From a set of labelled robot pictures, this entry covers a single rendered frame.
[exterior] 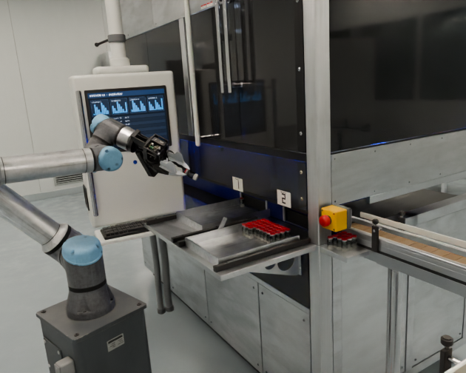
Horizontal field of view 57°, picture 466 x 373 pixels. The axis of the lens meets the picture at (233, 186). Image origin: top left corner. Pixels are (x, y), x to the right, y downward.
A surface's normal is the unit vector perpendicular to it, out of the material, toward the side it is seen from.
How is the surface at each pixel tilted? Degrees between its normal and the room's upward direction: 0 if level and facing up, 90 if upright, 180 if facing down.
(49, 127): 90
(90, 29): 90
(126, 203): 90
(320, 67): 90
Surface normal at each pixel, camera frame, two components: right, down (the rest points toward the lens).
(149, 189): 0.42, 0.18
